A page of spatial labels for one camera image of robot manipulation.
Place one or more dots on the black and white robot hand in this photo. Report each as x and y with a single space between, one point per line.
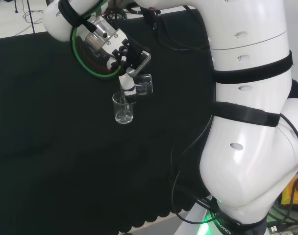
133 57

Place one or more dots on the small clear glass beaker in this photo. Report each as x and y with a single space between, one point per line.
145 84

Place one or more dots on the clear graduated glass beaker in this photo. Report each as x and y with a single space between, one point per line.
123 118

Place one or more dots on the dark tripod pole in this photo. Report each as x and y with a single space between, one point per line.
31 17

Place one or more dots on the black bench cloth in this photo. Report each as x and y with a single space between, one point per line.
53 147

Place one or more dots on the black tripod leg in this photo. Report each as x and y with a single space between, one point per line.
16 6

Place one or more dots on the yellow stop button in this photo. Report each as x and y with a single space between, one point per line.
292 193

